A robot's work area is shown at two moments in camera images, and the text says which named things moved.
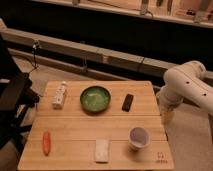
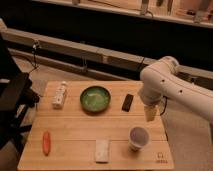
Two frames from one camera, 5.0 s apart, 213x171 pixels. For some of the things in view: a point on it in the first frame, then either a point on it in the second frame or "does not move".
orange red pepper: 46,143 does not move
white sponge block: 102,150 does not move
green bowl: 95,99 does not move
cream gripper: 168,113 → 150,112
